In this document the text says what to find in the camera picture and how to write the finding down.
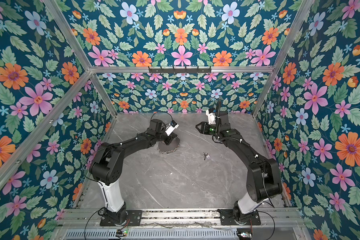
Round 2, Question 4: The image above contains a red keyring with metal rings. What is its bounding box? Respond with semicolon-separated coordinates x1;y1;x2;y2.
158;137;181;154

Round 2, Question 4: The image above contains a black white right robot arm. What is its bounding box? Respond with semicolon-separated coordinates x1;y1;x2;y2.
196;100;283;225

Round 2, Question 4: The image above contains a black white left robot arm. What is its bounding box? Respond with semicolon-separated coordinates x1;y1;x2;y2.
90;119;180;227

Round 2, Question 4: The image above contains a black hook rack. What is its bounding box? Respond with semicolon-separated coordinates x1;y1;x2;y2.
148;67;212;74

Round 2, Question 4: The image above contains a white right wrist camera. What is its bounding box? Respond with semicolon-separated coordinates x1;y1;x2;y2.
206;108;216;125

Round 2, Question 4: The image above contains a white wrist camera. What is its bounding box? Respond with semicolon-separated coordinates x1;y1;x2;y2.
165;120;179;136
206;108;216;125

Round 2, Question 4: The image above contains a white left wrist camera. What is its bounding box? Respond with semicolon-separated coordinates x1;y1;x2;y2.
165;120;179;136

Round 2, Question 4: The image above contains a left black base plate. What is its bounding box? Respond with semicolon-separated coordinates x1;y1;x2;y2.
100;210;143;227

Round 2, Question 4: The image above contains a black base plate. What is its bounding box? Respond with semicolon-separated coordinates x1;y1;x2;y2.
100;210;143;227
218;209;261;226

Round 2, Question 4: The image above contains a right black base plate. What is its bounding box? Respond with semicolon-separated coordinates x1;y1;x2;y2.
218;209;261;226

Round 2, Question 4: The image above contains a white perforated cable duct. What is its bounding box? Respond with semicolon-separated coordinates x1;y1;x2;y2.
63;229;238;240

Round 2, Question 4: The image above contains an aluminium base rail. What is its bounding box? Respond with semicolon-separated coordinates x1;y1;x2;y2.
57;208;306;228

